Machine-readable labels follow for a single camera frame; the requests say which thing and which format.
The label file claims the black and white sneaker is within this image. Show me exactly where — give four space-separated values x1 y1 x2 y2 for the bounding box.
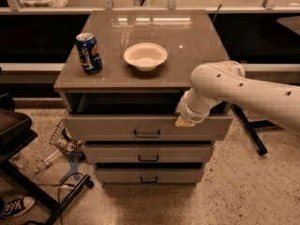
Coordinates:
0 196 36 220

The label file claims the white and yellow gripper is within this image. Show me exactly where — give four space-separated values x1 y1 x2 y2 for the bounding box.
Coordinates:
175 90 213 128

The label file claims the clear plastic bottle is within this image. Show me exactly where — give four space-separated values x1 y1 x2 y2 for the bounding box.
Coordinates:
35 150 63 173

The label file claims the black stand base right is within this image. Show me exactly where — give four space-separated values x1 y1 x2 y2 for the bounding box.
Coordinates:
232 105 276 157

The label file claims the grey bottom drawer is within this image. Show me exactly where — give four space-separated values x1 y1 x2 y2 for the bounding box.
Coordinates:
95 169 203 185

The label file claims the grey top drawer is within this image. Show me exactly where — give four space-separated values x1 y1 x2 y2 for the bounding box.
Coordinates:
64 91 233 142

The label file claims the black chair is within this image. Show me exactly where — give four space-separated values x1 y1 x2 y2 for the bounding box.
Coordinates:
0 94 59 212

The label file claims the black floor cable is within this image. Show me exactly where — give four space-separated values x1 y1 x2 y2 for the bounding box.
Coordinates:
22 172 86 225

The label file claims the white paper bowl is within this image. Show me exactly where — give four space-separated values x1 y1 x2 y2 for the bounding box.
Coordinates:
124 43 168 71

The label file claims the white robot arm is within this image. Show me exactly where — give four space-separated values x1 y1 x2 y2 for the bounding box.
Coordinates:
175 61 300 134

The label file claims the wire mesh basket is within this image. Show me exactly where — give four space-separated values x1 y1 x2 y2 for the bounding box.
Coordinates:
50 120 83 158

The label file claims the grey middle drawer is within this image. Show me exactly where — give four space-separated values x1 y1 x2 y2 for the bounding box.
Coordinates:
82 144 212 163

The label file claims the black stand leg left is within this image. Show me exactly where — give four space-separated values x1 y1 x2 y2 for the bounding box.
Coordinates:
44 172 94 225

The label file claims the blue soda can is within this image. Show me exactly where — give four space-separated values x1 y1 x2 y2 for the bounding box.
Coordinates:
75 33 102 74

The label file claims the grey drawer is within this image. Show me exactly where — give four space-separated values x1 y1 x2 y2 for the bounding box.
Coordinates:
64 91 233 142
95 169 203 185
82 144 212 163

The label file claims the grey drawer cabinet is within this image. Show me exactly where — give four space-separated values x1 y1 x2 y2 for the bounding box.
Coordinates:
52 9 244 188

